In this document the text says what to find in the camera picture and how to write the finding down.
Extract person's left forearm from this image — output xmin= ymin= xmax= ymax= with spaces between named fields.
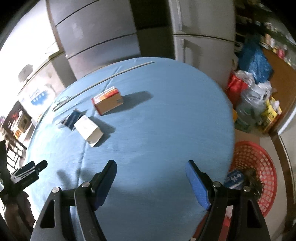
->
xmin=0 ymin=190 xmax=35 ymax=234

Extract large blue plastic sack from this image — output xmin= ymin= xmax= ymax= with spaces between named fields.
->
xmin=238 ymin=35 xmax=273 ymax=84

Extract grey refrigerator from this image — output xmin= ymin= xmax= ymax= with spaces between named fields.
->
xmin=46 ymin=0 xmax=141 ymax=79

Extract white chest freezer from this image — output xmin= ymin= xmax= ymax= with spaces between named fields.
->
xmin=17 ymin=44 xmax=77 ymax=121

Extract blue toothpaste box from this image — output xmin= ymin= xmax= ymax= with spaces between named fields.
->
xmin=224 ymin=169 xmax=244 ymax=189

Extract silver refrigerator with handle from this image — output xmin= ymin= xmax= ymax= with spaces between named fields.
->
xmin=169 ymin=0 xmax=236 ymax=86

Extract yellow package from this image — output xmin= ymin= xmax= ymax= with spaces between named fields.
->
xmin=261 ymin=96 xmax=282 ymax=133

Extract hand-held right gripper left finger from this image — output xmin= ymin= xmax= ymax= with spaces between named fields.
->
xmin=30 ymin=159 xmax=117 ymax=241

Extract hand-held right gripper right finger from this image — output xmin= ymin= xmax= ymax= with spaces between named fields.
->
xmin=186 ymin=160 xmax=271 ymax=241

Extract red shopping bag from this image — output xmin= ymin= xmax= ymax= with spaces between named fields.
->
xmin=225 ymin=72 xmax=249 ymax=108

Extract white plastic bags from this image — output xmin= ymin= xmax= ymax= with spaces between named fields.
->
xmin=236 ymin=71 xmax=273 ymax=102

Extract torn blue cardboard box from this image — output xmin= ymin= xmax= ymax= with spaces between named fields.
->
xmin=57 ymin=109 xmax=85 ymax=132

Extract grey round lid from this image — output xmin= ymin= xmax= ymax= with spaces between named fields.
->
xmin=18 ymin=64 xmax=34 ymax=80

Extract eyeglasses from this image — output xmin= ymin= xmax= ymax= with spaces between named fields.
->
xmin=53 ymin=96 xmax=70 ymax=110

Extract long thin wooden stick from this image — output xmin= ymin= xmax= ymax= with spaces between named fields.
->
xmin=54 ymin=61 xmax=155 ymax=109

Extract red and yellow cardboard box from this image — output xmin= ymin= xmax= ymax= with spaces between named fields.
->
xmin=91 ymin=86 xmax=124 ymax=116

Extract shelf with goods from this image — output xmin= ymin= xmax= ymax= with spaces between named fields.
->
xmin=236 ymin=0 xmax=296 ymax=67

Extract large clear plastic bottle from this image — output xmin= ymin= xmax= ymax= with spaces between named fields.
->
xmin=235 ymin=89 xmax=266 ymax=133

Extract red plastic basket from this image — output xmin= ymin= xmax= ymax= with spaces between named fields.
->
xmin=225 ymin=141 xmax=277 ymax=218

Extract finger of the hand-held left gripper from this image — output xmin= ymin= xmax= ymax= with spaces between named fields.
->
xmin=10 ymin=161 xmax=36 ymax=176
xmin=23 ymin=160 xmax=48 ymax=179

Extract white cardboard box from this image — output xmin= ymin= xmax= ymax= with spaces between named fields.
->
xmin=73 ymin=115 xmax=104 ymax=147

